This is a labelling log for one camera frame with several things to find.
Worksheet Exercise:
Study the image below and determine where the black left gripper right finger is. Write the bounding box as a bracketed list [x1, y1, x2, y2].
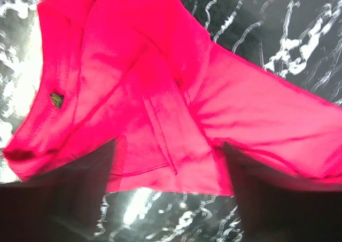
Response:
[223, 143, 341, 241]

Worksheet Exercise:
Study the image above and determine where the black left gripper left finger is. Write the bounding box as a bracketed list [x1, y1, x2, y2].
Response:
[1, 140, 115, 241]

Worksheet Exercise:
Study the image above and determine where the red t shirt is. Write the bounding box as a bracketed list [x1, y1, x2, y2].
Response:
[4, 0, 341, 196]

